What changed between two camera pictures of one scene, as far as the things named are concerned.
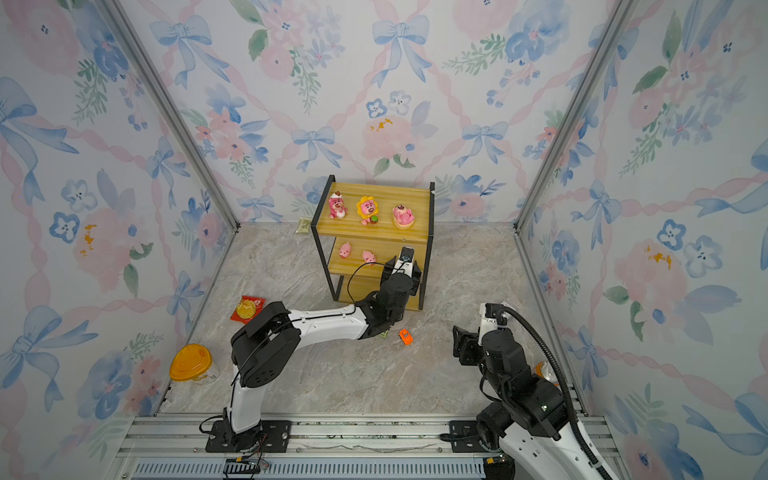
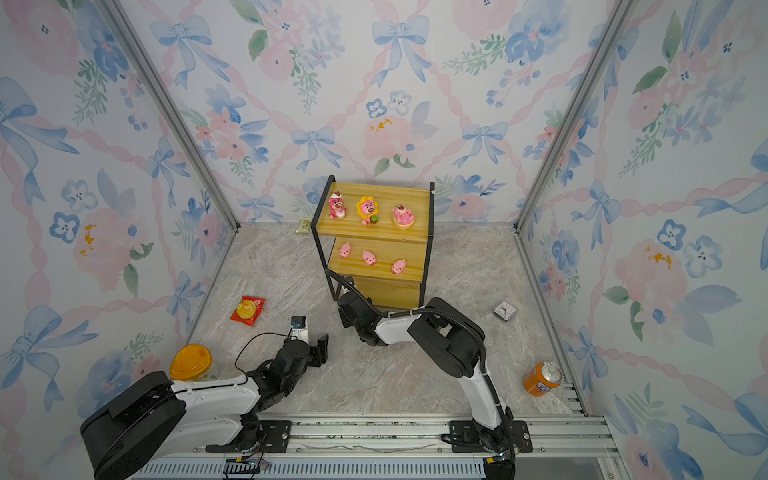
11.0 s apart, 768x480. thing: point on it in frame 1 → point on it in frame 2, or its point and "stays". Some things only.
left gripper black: x=416 y=280 → x=320 y=351
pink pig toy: x=368 y=256 stays
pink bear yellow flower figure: x=367 y=209 stays
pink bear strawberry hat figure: x=336 y=206 stays
